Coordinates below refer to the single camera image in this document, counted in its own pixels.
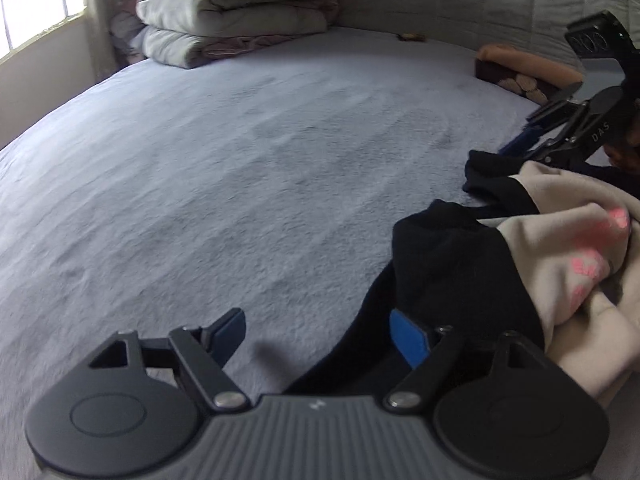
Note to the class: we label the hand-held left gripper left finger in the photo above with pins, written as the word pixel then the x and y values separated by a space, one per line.
pixel 227 335

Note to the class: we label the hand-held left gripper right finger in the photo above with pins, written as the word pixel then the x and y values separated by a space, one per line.
pixel 407 337

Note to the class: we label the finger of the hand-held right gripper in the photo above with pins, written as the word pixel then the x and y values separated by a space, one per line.
pixel 522 140
pixel 552 107

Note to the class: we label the beige and black raglan shirt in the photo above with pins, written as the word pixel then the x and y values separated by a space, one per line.
pixel 550 240

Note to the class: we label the grey pink clothes pile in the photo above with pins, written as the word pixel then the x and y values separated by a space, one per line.
pixel 127 35

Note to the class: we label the person's right hand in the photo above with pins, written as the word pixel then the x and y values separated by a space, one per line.
pixel 625 155

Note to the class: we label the brown floral knit cloth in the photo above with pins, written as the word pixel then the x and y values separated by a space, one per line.
pixel 510 82

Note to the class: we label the grey quilted headboard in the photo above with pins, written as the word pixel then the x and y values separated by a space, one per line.
pixel 475 0

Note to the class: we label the white cartoon print quilt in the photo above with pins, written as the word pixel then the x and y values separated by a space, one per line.
pixel 225 7

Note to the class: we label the beige patterned curtain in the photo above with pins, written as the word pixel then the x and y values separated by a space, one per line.
pixel 102 20

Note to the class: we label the window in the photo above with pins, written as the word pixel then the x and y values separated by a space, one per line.
pixel 35 5

